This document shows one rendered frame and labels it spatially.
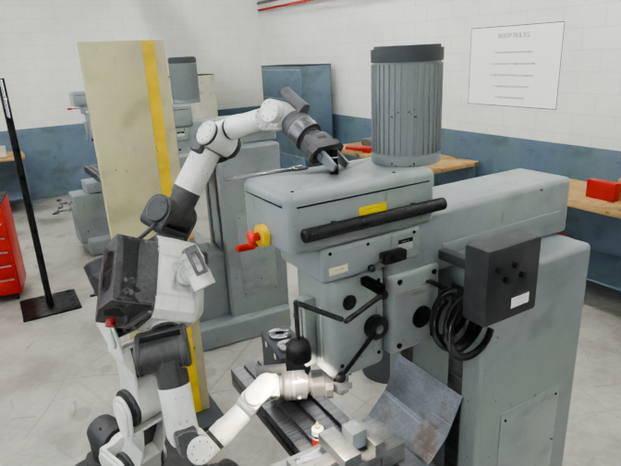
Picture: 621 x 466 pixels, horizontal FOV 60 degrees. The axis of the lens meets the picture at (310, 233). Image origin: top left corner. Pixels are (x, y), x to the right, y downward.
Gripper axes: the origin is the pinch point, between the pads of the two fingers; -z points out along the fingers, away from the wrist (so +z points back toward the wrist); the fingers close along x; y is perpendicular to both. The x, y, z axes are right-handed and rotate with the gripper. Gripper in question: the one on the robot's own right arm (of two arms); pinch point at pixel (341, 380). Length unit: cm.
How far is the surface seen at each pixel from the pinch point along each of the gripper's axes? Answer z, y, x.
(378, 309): -10.3, -26.9, -6.1
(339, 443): 2.1, 16.3, -8.5
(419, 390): -30.0, 17.3, 15.1
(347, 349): -0.3, -17.4, -10.8
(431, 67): -26, -92, 1
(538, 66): -272, -75, 409
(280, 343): 17.3, 7.4, 38.6
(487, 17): -241, -127, 474
